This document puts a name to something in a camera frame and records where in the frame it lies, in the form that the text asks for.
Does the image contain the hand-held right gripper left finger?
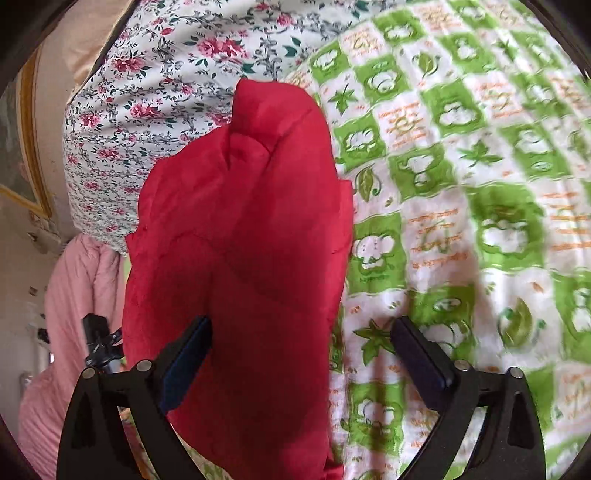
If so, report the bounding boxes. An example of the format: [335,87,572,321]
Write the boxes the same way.
[56,315,213,480]

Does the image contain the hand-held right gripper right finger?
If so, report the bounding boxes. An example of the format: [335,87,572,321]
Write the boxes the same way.
[390,316,546,480]

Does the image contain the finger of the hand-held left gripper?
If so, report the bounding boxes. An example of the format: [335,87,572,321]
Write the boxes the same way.
[82,314,124,372]

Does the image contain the red quilted jacket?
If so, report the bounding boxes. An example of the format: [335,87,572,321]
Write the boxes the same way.
[122,78,355,480]

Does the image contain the pink blanket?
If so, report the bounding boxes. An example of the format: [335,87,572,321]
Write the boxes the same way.
[18,233,139,480]

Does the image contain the green patterned blanket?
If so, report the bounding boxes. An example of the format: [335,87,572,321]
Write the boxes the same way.
[194,0,591,480]

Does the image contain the floral quilt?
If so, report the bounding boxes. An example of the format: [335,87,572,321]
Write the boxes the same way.
[62,0,384,257]

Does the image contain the beige headboard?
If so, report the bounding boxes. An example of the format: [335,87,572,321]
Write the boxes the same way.
[37,0,139,116]

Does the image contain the gold picture frame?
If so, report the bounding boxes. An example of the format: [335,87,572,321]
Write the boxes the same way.
[0,60,54,217]

